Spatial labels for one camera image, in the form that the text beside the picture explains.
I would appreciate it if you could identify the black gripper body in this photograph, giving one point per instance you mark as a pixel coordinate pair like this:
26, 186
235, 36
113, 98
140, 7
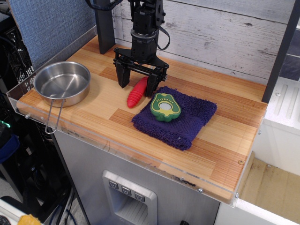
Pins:
141, 58

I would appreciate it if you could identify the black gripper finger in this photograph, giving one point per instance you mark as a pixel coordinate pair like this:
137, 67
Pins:
123, 74
154, 78

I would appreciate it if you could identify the red handled metal fork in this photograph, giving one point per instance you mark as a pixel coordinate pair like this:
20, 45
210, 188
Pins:
137, 93

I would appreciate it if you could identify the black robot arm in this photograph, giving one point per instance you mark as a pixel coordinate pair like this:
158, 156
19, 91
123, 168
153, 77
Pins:
147, 17

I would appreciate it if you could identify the purple towel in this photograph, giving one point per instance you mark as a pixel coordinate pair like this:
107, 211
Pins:
181, 131

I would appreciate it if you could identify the green avocado toy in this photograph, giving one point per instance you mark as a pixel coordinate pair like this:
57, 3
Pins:
164, 107

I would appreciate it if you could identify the grey dispenser panel with buttons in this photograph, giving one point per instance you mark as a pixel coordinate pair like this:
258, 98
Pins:
130, 203

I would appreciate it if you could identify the left dark vertical post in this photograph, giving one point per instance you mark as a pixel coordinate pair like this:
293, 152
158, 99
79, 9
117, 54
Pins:
104, 21

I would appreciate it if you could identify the dark vertical post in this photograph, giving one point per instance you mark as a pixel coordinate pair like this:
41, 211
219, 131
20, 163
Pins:
287, 38
104, 21

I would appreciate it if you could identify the steel pan with wire handle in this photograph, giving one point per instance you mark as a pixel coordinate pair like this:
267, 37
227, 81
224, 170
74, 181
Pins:
62, 84

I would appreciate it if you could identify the clear acrylic guard rail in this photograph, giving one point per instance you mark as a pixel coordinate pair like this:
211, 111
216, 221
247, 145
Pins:
218, 155

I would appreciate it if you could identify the right dark vertical post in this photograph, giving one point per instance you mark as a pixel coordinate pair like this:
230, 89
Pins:
287, 38

